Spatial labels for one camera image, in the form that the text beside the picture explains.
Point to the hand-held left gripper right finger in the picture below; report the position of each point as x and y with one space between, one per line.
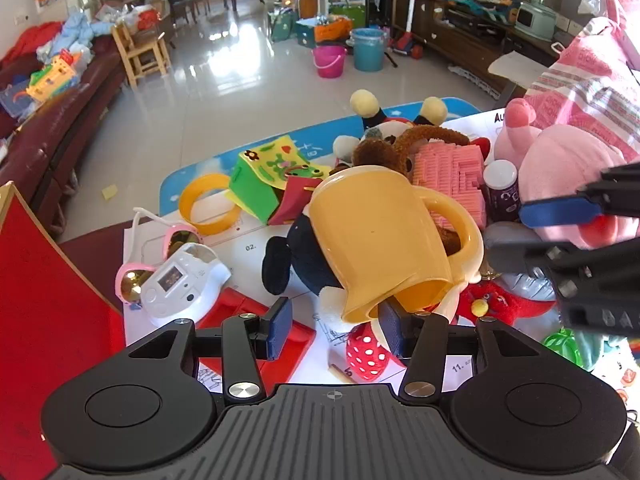
395 330

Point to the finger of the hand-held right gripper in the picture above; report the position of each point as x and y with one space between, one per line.
555 212
560 265

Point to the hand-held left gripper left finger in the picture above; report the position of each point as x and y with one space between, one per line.
280 330

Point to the yellow cup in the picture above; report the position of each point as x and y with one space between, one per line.
370 225

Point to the red cardboard box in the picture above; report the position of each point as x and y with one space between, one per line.
50 310

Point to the silver foil balloon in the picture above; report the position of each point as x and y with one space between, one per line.
530 287

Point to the pink pig plush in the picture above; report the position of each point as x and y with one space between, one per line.
550 160

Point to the purple bottle white cap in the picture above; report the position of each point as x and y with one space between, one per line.
500 200

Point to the red plush toy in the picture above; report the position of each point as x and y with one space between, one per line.
510 305

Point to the mouse plush polka-dot dress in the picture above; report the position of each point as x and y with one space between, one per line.
300 255

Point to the white instruction sheet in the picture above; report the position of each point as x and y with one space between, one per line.
250 255

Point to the white unicorn plush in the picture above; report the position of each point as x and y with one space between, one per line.
600 347

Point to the pink brick block toy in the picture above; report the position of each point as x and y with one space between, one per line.
450 175

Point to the white pictogram leaflet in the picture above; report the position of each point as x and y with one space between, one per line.
615 375

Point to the red foam piece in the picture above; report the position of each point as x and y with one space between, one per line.
292 205

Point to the pink striped cloth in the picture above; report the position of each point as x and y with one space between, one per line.
595 75

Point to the white board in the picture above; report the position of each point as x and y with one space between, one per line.
520 67

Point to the pink sunglasses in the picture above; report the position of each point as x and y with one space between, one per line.
131 282

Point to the brown long-armed plush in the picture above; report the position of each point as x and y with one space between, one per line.
372 152

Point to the dark wooden cabinet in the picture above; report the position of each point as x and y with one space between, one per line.
470 50

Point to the green toy microwave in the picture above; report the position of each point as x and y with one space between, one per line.
535 20

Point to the blue table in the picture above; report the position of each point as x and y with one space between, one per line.
320 135

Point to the yellow sticky note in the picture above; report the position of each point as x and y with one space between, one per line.
110 192

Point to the plush with yellow antennae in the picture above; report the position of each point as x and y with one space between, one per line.
362 102

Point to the toy track set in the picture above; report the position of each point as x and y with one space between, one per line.
480 0

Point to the blue bucket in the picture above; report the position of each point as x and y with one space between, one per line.
369 50

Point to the red white scooter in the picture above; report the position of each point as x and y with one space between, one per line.
412 10

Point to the pink bucket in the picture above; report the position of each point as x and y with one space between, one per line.
329 62

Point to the orange teal storage box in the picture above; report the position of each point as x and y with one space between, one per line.
325 32

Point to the maroon sofa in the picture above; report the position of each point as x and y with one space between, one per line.
60 135

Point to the wooden chair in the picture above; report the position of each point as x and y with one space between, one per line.
145 52

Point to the colourful toy house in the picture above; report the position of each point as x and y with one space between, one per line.
52 77

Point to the clear plastic box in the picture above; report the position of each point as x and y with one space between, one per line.
17 100

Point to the blue clothes pile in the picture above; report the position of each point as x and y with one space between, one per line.
75 35

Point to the white toy camera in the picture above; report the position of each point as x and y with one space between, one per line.
190 280

